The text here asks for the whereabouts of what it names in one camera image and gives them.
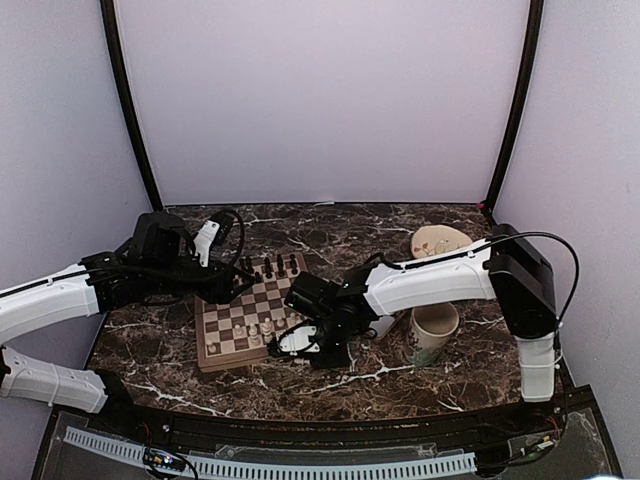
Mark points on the ceramic mug shell print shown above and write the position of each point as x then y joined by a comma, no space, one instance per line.
430,329

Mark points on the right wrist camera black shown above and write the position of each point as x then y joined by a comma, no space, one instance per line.
308,295

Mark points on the beige decorated ceramic plate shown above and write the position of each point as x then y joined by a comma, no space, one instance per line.
431,240

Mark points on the metal tray wood rim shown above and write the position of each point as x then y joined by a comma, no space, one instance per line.
383,326

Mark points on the left black frame post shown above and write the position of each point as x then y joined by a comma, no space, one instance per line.
128,109

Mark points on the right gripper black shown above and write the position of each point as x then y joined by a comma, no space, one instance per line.
339,359

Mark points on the white chess piece tall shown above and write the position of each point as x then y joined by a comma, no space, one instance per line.
267,330

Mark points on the black frame post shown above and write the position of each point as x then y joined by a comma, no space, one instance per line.
521,89
128,109

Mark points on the wooden chess board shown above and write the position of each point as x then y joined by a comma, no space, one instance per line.
216,322

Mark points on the right black frame post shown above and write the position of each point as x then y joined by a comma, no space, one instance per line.
521,89

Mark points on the black front rail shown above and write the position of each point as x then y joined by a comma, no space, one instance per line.
487,426

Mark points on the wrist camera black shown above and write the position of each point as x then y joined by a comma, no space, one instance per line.
308,295
156,238

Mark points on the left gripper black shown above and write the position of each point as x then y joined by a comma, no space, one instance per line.
223,277

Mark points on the dark chess piece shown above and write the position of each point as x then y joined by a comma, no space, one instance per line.
268,270
292,260
280,265
246,264

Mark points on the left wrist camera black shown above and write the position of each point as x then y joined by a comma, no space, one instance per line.
156,238

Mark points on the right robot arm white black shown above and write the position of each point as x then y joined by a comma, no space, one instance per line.
505,267

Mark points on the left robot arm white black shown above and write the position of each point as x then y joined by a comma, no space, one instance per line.
30,307

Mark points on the white bishop chess piece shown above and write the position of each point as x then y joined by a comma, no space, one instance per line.
254,336

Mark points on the white slotted cable duct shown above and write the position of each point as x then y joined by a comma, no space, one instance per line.
243,463

